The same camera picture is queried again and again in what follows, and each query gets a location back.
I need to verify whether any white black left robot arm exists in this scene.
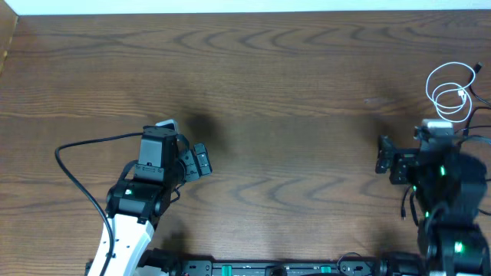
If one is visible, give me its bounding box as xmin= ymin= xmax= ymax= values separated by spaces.
xmin=86 ymin=140 xmax=213 ymax=275

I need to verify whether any white usb cable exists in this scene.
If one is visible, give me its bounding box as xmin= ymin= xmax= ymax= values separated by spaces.
xmin=424 ymin=61 xmax=476 ymax=124

